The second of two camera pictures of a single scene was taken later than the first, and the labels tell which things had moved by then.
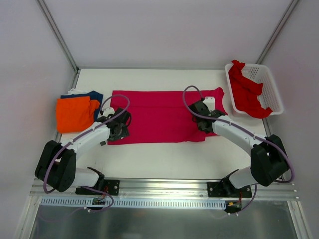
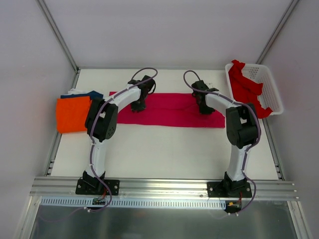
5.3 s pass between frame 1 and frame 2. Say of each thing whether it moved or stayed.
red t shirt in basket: stayed
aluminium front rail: stayed
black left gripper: moved
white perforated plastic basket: stayed
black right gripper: moved
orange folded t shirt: stayed
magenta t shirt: moved
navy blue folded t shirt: stayed
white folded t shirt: stayed
